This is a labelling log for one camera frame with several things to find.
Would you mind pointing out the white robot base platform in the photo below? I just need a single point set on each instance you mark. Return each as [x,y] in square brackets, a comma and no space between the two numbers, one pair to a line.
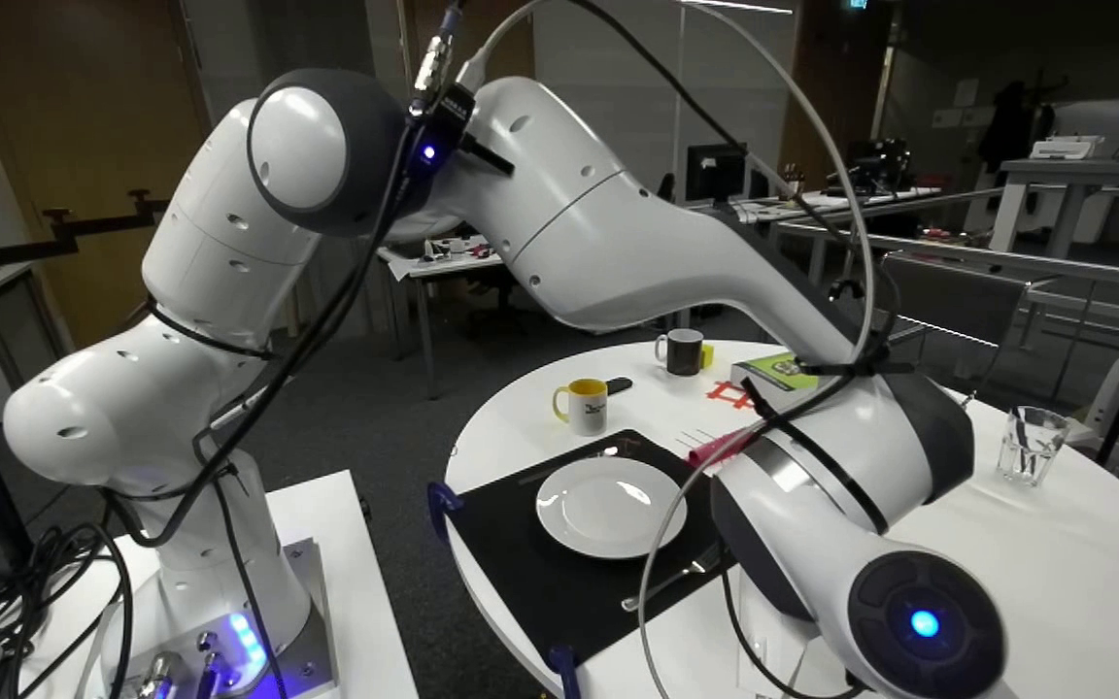
[340,607]

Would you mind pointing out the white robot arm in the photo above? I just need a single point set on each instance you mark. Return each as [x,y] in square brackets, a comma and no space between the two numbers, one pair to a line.
[583,235]

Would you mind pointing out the large white plate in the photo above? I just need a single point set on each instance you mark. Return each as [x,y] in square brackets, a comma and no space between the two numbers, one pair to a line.
[605,506]

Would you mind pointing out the white mug yellow inside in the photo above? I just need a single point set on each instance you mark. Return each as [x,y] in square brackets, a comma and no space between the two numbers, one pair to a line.
[590,409]

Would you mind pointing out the black remote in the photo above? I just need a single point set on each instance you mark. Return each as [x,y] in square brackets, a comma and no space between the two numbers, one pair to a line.
[618,383]

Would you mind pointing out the black mug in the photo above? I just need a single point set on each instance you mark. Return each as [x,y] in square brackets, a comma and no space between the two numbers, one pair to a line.
[682,351]

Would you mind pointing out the cluttered background desk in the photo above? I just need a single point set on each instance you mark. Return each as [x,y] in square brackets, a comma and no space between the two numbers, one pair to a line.
[458,259]

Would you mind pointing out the pink strip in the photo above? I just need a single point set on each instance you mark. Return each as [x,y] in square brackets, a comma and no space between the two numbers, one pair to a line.
[721,448]

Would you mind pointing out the blue clamp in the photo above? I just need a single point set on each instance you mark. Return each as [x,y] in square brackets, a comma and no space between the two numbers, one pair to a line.
[565,673]
[436,503]

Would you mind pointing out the green book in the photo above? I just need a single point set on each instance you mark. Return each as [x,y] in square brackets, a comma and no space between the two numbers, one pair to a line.
[780,374]

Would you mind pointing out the black placemat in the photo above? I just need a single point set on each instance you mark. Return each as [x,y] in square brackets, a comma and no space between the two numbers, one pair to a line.
[524,584]

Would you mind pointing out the black computer monitor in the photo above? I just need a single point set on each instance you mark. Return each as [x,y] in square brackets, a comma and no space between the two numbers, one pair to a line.
[718,169]

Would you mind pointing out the silver fork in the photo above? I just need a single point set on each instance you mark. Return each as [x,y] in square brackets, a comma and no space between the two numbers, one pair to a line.
[682,581]

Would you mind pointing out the grey chair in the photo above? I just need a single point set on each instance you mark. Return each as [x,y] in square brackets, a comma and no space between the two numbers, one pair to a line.
[960,303]

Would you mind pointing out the empty clear glass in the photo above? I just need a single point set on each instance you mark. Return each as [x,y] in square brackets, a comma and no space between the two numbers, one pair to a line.
[1026,454]

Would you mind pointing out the white background desk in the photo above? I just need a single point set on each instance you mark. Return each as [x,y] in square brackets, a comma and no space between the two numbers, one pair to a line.
[1079,173]

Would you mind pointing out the orange frame piece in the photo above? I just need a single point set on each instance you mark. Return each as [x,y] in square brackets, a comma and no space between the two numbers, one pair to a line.
[713,395]

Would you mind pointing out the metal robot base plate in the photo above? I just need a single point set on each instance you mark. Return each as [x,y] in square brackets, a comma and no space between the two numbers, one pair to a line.
[307,621]

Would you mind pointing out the grey metal railing frame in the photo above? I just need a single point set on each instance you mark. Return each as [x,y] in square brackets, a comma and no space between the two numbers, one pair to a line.
[973,248]

